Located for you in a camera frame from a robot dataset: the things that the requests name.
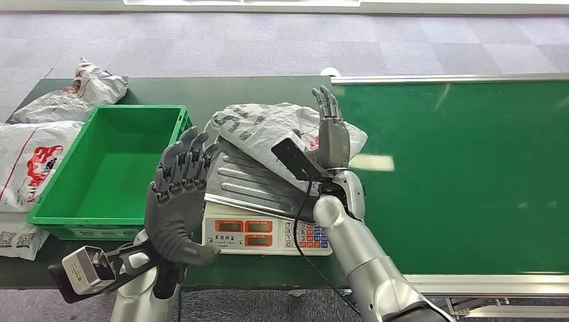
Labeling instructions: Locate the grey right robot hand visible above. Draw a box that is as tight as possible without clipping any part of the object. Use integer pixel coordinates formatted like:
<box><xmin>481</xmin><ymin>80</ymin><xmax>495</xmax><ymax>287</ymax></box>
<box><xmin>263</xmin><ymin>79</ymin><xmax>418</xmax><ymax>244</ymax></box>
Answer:
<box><xmin>311</xmin><ymin>85</ymin><xmax>352</xmax><ymax>171</ymax></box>

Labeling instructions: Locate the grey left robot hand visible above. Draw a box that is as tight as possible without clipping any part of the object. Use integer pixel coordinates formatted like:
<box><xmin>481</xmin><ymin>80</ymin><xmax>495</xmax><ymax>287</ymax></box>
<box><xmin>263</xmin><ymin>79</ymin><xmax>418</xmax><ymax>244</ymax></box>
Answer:
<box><xmin>144</xmin><ymin>126</ymin><xmax>222</xmax><ymax>266</ymax></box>

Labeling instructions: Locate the white printed plastic mailer package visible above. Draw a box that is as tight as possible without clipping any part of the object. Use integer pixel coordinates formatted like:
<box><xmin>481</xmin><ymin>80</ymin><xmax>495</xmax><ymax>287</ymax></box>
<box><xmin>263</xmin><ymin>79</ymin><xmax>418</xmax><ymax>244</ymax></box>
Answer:
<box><xmin>206</xmin><ymin>103</ymin><xmax>369</xmax><ymax>197</ymax></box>

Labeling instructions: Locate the white package with QR labels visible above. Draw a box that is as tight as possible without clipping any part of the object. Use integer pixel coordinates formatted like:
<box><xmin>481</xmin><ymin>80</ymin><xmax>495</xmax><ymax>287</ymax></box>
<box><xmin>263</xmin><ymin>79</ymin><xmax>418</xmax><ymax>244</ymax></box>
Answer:
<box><xmin>0</xmin><ymin>211</ymin><xmax>50</xmax><ymax>262</ymax></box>

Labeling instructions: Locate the crumpled white mailer package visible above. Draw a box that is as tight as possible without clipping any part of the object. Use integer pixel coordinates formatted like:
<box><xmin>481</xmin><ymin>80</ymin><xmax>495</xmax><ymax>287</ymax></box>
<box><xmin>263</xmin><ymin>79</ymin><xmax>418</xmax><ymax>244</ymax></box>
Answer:
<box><xmin>9</xmin><ymin>58</ymin><xmax>129</xmax><ymax>125</ymax></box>

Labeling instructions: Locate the white package with red print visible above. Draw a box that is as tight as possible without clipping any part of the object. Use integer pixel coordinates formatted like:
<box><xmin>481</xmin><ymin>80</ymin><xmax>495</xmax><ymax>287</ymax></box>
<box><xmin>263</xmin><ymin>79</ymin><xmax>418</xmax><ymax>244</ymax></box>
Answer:
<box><xmin>0</xmin><ymin>121</ymin><xmax>84</xmax><ymax>213</ymax></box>

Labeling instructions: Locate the green plastic crate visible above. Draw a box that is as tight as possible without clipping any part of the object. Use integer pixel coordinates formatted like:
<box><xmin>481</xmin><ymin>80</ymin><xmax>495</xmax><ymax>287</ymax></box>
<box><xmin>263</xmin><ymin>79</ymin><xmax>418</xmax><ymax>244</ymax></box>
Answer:
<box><xmin>27</xmin><ymin>105</ymin><xmax>194</xmax><ymax>241</ymax></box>

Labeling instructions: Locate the ribbed steel tray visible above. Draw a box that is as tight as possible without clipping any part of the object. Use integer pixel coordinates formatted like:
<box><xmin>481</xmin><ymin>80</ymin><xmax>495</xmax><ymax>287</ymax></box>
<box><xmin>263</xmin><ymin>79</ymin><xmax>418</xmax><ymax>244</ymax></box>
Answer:
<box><xmin>203</xmin><ymin>140</ymin><xmax>321</xmax><ymax>225</ymax></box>

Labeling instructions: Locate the white electronic scale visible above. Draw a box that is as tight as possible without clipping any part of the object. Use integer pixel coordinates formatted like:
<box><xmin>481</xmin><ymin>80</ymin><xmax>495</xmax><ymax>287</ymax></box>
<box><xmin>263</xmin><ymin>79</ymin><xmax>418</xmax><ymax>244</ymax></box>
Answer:
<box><xmin>201</xmin><ymin>202</ymin><xmax>334</xmax><ymax>256</ymax></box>

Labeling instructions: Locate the black right camera bracket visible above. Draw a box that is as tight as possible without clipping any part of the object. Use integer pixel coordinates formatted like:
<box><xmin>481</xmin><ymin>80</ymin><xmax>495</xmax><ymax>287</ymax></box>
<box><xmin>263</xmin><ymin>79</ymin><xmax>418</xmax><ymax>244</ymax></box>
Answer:
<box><xmin>271</xmin><ymin>138</ymin><xmax>334</xmax><ymax>183</ymax></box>

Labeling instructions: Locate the black camera bracket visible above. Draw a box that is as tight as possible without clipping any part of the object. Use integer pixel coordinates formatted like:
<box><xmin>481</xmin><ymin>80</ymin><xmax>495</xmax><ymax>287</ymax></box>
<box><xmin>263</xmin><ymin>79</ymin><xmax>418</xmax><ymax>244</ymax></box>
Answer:
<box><xmin>48</xmin><ymin>246</ymin><xmax>161</xmax><ymax>305</ymax></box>
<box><xmin>271</xmin><ymin>138</ymin><xmax>334</xmax><ymax>183</ymax></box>

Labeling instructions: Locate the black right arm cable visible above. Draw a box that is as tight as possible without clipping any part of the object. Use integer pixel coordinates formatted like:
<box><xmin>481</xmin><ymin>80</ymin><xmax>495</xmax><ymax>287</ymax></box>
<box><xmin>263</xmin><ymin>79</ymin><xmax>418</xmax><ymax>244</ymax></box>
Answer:
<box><xmin>292</xmin><ymin>180</ymin><xmax>361</xmax><ymax>317</ymax></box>

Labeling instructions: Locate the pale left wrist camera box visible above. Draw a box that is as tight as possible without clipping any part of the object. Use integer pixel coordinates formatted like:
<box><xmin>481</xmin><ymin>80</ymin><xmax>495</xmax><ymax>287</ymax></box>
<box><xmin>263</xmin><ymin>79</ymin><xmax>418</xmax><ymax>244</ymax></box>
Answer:
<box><xmin>61</xmin><ymin>246</ymin><xmax>117</xmax><ymax>297</ymax></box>

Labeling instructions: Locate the aluminium conveyor frame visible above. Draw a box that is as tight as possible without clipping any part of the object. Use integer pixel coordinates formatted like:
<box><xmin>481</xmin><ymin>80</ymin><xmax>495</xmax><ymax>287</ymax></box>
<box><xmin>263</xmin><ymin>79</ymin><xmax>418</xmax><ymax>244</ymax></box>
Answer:
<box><xmin>331</xmin><ymin>73</ymin><xmax>569</xmax><ymax>317</ymax></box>

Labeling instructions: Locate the black left camera bracket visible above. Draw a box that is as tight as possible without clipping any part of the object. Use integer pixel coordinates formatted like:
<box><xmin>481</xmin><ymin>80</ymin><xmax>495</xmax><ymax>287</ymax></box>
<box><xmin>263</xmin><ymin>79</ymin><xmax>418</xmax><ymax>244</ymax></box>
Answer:
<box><xmin>48</xmin><ymin>246</ymin><xmax>161</xmax><ymax>305</ymax></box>

